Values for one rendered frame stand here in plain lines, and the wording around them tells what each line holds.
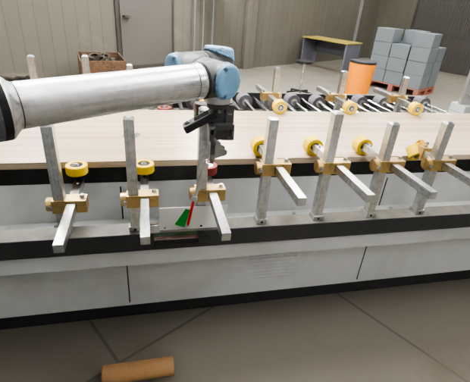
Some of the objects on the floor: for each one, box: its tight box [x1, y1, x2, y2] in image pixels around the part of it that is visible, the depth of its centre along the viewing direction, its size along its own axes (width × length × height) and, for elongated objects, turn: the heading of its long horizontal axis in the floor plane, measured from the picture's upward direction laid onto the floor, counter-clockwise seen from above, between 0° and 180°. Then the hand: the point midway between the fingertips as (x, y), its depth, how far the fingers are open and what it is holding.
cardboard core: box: [102, 356, 174, 382], centre depth 162 cm, size 30×8×8 cm, turn 95°
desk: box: [299, 36, 363, 73], centre depth 915 cm, size 66×131×69 cm, turn 34°
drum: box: [345, 58, 377, 95], centre depth 632 cm, size 44×43×68 cm
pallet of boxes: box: [370, 27, 447, 96], centre depth 745 cm, size 114×80×113 cm
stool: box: [287, 59, 314, 93], centre depth 643 cm, size 50×47×59 cm
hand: (209, 160), depth 126 cm, fingers closed
